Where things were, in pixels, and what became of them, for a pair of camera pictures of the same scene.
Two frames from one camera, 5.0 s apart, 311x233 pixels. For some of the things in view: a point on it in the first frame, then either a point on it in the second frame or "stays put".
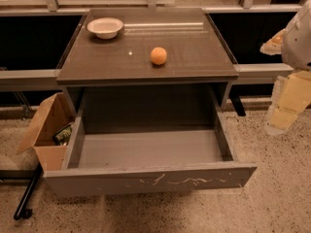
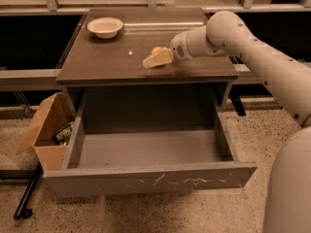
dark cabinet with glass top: (146, 69) stays put
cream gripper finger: (291, 94) -> (163, 56)
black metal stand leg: (33, 176) stays put
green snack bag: (61, 137) stays put
